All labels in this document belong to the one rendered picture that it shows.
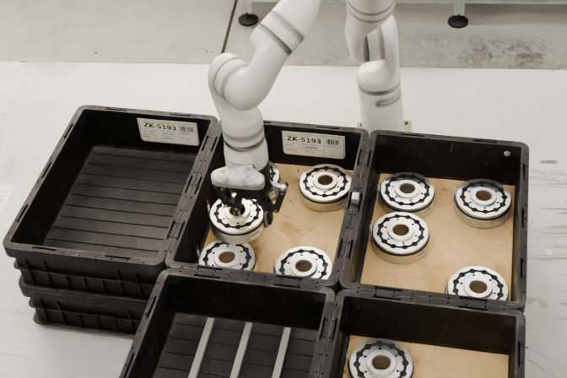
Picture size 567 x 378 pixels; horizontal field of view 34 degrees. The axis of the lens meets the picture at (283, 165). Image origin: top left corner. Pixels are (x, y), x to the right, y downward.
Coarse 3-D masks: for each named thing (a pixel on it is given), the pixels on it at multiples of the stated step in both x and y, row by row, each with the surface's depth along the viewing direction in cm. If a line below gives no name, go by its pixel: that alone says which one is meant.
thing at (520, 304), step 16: (368, 144) 177; (480, 144) 176; (496, 144) 175; (512, 144) 175; (368, 160) 176; (528, 160) 171; (368, 176) 171; (528, 176) 168; (352, 224) 162; (352, 240) 160; (352, 256) 157; (352, 288) 152; (368, 288) 152; (384, 288) 151; (400, 288) 151; (480, 304) 148; (496, 304) 148; (512, 304) 147
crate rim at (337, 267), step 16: (288, 128) 183; (304, 128) 182; (320, 128) 181; (336, 128) 181; (352, 128) 181; (208, 160) 176; (352, 176) 171; (192, 192) 170; (352, 192) 168; (192, 208) 167; (352, 208) 165; (176, 240) 162; (336, 256) 157; (208, 272) 156; (224, 272) 156; (240, 272) 156; (256, 272) 156; (336, 272) 154; (336, 288) 154
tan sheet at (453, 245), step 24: (432, 216) 176; (456, 216) 176; (432, 240) 172; (456, 240) 171; (480, 240) 171; (504, 240) 170; (384, 264) 168; (408, 264) 168; (432, 264) 167; (456, 264) 167; (480, 264) 167; (504, 264) 166; (408, 288) 164; (432, 288) 163
